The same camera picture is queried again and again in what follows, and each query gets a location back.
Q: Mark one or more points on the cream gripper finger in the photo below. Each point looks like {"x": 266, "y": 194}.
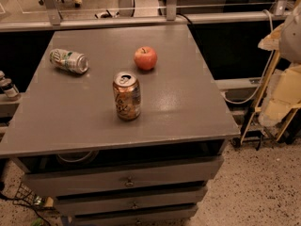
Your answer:
{"x": 283, "y": 91}
{"x": 271, "y": 41}

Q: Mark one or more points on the orange soda can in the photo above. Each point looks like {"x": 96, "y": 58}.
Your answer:
{"x": 127, "y": 95}

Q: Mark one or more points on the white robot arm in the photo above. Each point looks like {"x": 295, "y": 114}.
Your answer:
{"x": 290, "y": 40}

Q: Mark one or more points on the green white soda can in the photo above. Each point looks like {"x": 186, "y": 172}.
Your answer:
{"x": 69, "y": 61}

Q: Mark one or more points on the red apple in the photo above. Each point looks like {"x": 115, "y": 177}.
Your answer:
{"x": 145, "y": 58}

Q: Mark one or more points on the grey drawer cabinet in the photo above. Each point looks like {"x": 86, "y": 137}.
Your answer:
{"x": 68, "y": 139}

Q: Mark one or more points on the metal railing bar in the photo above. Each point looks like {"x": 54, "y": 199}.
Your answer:
{"x": 206, "y": 18}

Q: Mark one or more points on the small bottle at left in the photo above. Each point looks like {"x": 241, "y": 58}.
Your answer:
{"x": 8, "y": 87}

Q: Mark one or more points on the wire basket on floor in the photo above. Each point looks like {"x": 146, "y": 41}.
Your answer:
{"x": 26, "y": 197}

